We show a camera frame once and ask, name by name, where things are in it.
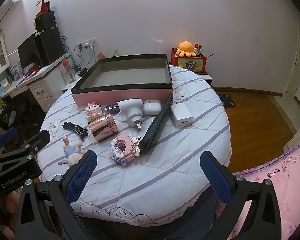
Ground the pink doll figurine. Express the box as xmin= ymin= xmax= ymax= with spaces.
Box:
xmin=58 ymin=137 xmax=86 ymax=167

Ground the black hair clip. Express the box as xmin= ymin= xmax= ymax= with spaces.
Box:
xmin=62 ymin=122 xmax=88 ymax=141

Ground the pink white block cat figure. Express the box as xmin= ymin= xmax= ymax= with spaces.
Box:
xmin=85 ymin=101 xmax=103 ymax=122

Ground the pink purple block figure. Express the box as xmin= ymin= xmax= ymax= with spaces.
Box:
xmin=109 ymin=133 xmax=141 ymax=165

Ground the rose gold cylinder jar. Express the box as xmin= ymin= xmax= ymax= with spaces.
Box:
xmin=88 ymin=114 xmax=119 ymax=142

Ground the white square charger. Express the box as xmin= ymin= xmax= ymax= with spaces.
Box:
xmin=171 ymin=103 xmax=193 ymax=128

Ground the blue rectangular small box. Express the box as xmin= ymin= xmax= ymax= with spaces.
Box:
xmin=104 ymin=103 xmax=120 ymax=115

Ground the white travel plug adapter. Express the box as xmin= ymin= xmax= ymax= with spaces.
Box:
xmin=117 ymin=99 xmax=143 ymax=132

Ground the white earbuds case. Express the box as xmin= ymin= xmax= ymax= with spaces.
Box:
xmin=143 ymin=100 xmax=162 ymax=116

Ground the white desk with drawers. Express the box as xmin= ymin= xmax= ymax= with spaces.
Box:
xmin=1 ymin=53 xmax=71 ymax=113

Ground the pink printed bedsheet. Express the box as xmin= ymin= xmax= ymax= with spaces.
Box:
xmin=234 ymin=146 xmax=300 ymax=239

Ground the clear bottle red cap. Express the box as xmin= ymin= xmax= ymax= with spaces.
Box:
xmin=62 ymin=59 xmax=76 ymax=83

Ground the white striped quilt cover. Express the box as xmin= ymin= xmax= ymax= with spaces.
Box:
xmin=37 ymin=64 xmax=233 ymax=228

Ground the black computer monitor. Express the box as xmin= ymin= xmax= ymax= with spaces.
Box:
xmin=18 ymin=33 xmax=41 ymax=69

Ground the orange snack bag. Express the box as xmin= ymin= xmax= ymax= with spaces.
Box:
xmin=97 ymin=52 xmax=106 ymax=60

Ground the blue white snack bag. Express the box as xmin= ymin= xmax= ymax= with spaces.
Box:
xmin=113 ymin=49 xmax=120 ymax=57

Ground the red toy crate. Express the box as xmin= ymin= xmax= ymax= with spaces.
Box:
xmin=171 ymin=47 xmax=207 ymax=73

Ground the small black box on top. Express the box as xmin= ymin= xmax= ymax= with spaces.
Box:
xmin=34 ymin=11 xmax=56 ymax=32

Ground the pink and black storage box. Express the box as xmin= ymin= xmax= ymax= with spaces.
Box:
xmin=71 ymin=54 xmax=173 ymax=106

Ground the orange octopus plush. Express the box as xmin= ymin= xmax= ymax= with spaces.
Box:
xmin=175 ymin=41 xmax=196 ymax=57

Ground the white wall power strip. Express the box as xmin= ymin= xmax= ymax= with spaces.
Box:
xmin=77 ymin=38 xmax=97 ymax=49

